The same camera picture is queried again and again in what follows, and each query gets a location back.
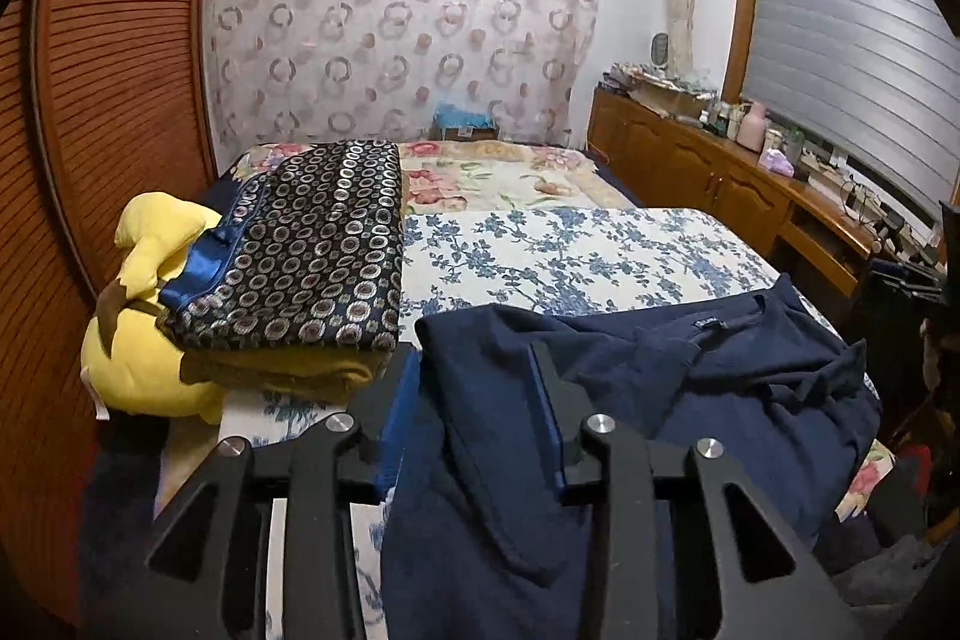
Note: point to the circle-patterned sheer curtain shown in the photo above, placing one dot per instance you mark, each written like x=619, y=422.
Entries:
x=397, y=25

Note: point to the wooden louvered wardrobe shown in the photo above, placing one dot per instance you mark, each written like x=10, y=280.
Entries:
x=112, y=123

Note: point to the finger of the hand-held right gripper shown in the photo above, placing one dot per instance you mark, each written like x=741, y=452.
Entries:
x=907, y=280

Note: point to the cardboard box with blue cloth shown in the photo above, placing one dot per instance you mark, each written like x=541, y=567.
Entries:
x=463, y=123

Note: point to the navy printed t-shirt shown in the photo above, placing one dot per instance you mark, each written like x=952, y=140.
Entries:
x=487, y=497

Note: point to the dark circle-patterned folded blanket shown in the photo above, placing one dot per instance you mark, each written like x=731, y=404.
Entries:
x=315, y=242

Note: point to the pile of clutter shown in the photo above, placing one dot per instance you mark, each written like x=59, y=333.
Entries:
x=660, y=89

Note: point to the yellow plush toy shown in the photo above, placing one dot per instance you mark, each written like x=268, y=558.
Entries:
x=142, y=355

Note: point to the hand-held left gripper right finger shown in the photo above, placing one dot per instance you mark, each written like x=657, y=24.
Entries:
x=564, y=411

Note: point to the small white fan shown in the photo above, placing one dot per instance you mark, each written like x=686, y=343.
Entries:
x=659, y=54

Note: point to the purple tissue pack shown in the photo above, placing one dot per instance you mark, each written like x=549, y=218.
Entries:
x=777, y=164

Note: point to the mustard folded blanket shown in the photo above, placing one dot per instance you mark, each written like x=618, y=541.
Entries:
x=300, y=374

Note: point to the pink bottle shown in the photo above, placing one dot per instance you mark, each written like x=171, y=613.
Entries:
x=751, y=129

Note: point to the wooden sideboard cabinet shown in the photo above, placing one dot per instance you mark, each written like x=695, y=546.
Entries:
x=675, y=168

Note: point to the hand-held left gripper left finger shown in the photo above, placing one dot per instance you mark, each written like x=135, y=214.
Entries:
x=397, y=419

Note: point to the blue floral white bed sheet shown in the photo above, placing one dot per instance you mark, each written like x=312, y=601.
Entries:
x=562, y=257

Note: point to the grey window blind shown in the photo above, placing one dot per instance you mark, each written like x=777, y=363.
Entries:
x=840, y=40

